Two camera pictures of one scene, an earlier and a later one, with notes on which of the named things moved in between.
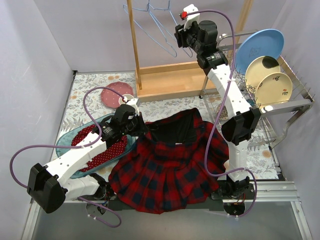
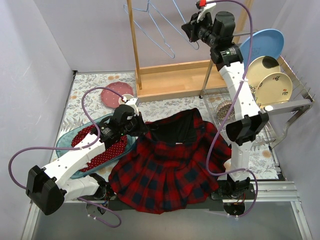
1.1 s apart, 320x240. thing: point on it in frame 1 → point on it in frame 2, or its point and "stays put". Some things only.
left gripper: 139,124 stays put
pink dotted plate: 110,98 stays put
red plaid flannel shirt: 173,167 stays put
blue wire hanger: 168,9 → 182,17
